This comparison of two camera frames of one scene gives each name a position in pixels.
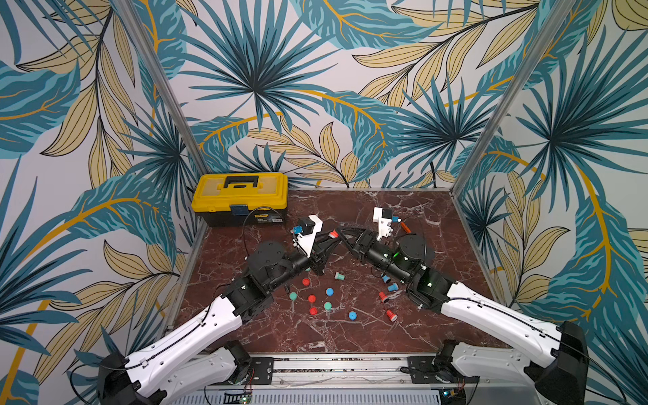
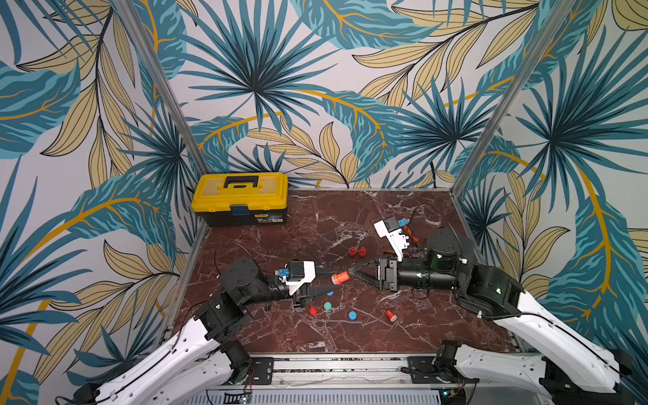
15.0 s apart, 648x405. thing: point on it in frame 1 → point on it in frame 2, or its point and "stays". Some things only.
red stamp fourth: [393, 317] stays
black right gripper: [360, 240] → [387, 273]
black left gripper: [319, 253] → [310, 294]
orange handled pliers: [406, 228] stays
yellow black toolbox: [235, 199] stays
